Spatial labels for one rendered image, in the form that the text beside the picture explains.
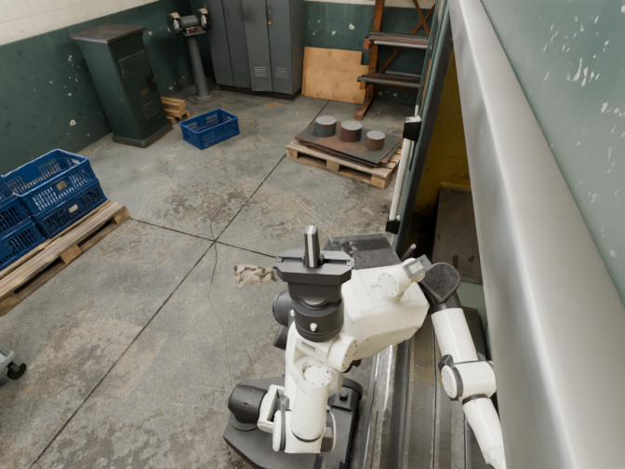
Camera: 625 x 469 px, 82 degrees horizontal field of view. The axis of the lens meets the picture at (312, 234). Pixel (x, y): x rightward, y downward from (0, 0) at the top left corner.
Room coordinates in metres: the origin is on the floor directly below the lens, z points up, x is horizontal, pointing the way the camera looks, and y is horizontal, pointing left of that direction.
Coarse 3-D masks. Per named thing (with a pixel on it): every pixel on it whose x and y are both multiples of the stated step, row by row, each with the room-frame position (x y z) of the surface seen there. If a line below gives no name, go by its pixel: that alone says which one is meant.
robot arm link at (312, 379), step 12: (288, 336) 0.37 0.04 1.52; (288, 348) 0.36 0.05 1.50; (288, 360) 0.34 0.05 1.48; (300, 360) 0.35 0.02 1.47; (312, 360) 0.36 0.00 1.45; (288, 372) 0.33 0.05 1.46; (300, 372) 0.33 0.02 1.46; (312, 372) 0.34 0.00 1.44; (324, 372) 0.34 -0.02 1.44; (300, 384) 0.31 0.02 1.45; (312, 384) 0.31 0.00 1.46; (324, 384) 0.31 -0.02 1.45
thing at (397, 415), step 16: (416, 224) 1.70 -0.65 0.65; (416, 240) 1.55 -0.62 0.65; (400, 352) 0.82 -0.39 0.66; (400, 368) 0.74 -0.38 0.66; (400, 384) 0.68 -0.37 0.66; (400, 400) 0.61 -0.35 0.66; (400, 416) 0.55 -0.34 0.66; (400, 432) 0.49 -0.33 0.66; (400, 448) 0.44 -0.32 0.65; (400, 464) 0.39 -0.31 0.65
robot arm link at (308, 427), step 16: (304, 400) 0.29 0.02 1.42; (320, 400) 0.29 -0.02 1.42; (288, 416) 0.30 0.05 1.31; (304, 416) 0.27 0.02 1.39; (320, 416) 0.28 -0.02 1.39; (288, 432) 0.27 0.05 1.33; (304, 432) 0.26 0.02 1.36; (320, 432) 0.26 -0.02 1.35; (288, 448) 0.25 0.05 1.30; (304, 448) 0.24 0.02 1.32; (320, 448) 0.25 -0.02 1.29
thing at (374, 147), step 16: (320, 128) 3.71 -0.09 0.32; (336, 128) 3.89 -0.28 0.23; (352, 128) 3.59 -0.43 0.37; (288, 144) 3.67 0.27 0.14; (304, 144) 3.62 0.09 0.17; (320, 144) 3.52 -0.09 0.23; (336, 144) 3.52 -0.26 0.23; (352, 144) 3.52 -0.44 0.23; (368, 144) 3.43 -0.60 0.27; (384, 144) 3.52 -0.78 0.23; (400, 144) 3.55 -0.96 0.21; (304, 160) 3.53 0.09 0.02; (336, 160) 3.33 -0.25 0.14; (352, 160) 3.30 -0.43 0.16; (368, 160) 3.19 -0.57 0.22; (384, 160) 3.21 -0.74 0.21; (352, 176) 3.21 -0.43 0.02; (384, 176) 3.03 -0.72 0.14
